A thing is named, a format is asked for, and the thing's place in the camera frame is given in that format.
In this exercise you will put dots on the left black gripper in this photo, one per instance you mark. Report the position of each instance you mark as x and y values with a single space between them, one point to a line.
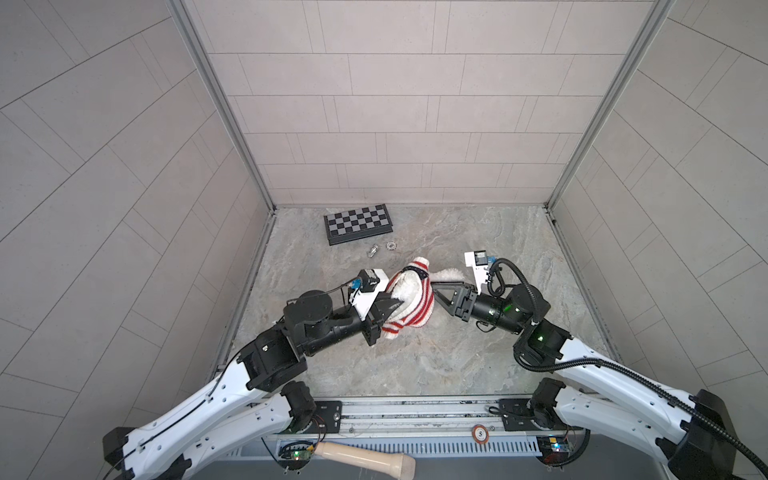
371 324

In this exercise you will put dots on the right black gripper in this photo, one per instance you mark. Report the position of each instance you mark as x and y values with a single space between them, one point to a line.
466 301

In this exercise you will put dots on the white teddy bear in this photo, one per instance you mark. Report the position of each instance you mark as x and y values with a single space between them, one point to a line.
420 288

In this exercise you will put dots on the red white striped knit sweater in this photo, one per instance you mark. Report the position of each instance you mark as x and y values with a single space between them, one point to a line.
413 306

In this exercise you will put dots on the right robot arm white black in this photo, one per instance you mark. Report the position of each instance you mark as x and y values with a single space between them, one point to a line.
691 433

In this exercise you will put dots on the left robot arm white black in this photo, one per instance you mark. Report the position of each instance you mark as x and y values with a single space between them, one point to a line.
256 395

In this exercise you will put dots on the folded black white chessboard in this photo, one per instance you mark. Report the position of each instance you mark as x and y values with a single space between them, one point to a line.
357 224

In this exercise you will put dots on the round red white sticker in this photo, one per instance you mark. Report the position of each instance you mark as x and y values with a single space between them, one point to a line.
480 434

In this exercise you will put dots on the left green circuit board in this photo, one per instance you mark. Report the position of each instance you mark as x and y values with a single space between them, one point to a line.
294 456

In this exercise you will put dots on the green circuit board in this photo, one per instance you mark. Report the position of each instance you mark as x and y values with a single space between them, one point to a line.
294 456
553 449

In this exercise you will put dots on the right green circuit board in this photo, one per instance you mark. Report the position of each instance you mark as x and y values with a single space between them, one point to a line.
553 449

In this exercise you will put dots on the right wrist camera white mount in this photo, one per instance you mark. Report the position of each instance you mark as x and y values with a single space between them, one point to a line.
479 262

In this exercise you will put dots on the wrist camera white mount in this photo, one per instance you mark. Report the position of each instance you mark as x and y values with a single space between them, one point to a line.
479 262
365 288

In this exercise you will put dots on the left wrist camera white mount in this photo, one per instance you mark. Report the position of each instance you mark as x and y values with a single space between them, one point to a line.
365 288

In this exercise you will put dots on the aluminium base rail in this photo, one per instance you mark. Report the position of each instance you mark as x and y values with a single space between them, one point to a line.
385 417

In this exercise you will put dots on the beige wooden handle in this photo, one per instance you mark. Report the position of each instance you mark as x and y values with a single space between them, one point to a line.
398 466

